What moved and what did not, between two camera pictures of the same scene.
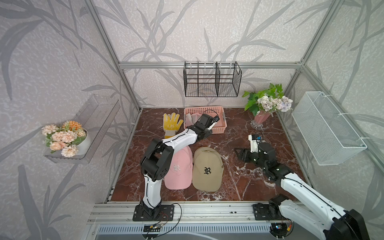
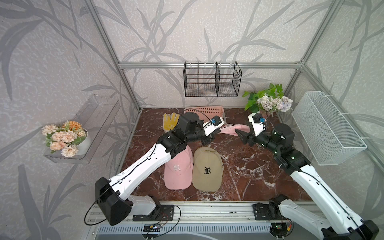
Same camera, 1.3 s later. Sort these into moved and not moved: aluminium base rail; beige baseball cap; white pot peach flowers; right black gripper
Moved: right black gripper
Not moved: white pot peach flowers; beige baseball cap; aluminium base rail
